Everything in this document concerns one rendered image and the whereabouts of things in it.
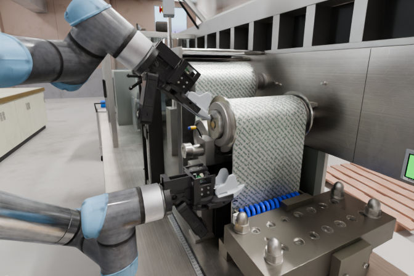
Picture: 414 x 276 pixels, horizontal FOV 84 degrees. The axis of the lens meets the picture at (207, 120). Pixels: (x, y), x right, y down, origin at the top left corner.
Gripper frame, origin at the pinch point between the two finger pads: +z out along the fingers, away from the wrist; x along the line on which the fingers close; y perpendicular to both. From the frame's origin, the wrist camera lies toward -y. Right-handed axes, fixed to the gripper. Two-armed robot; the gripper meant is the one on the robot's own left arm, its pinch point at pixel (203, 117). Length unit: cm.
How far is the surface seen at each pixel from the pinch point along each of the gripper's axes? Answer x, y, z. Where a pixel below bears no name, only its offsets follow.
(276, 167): -7.4, 1.1, 23.4
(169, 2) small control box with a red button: 50, 35, -20
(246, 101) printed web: -3.5, 9.8, 5.4
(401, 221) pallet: 31, 39, 227
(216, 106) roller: -1.0, 4.2, 0.7
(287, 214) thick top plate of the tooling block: -14.5, -7.6, 28.0
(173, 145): 66, -16, 28
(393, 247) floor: 23, 15, 215
